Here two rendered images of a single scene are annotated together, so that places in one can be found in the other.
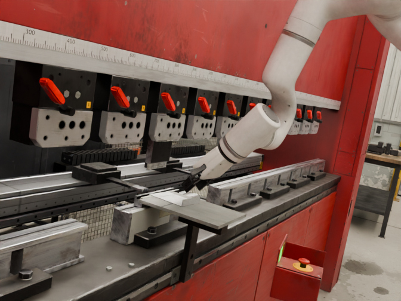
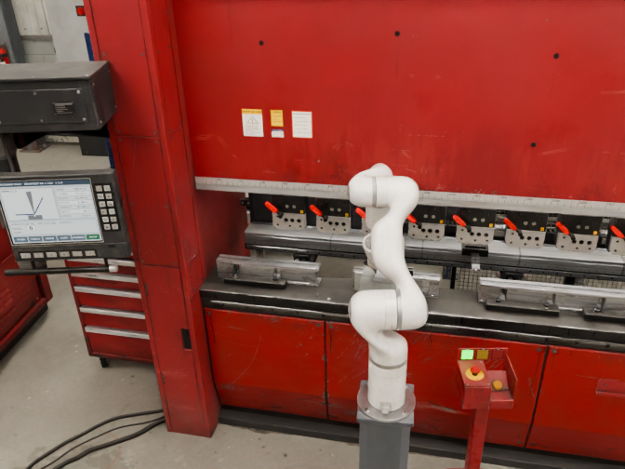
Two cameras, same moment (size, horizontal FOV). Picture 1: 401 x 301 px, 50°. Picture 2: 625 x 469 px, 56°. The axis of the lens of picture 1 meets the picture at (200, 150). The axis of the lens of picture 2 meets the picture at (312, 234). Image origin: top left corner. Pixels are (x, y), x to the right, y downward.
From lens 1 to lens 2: 2.29 m
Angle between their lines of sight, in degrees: 72
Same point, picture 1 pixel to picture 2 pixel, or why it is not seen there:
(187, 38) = not seen: hidden behind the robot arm
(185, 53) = not seen: hidden behind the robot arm
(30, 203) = (338, 247)
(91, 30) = (296, 177)
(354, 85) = not seen: outside the picture
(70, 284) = (292, 292)
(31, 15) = (261, 176)
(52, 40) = (273, 184)
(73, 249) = (311, 278)
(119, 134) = (327, 227)
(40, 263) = (290, 277)
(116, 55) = (317, 187)
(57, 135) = (284, 224)
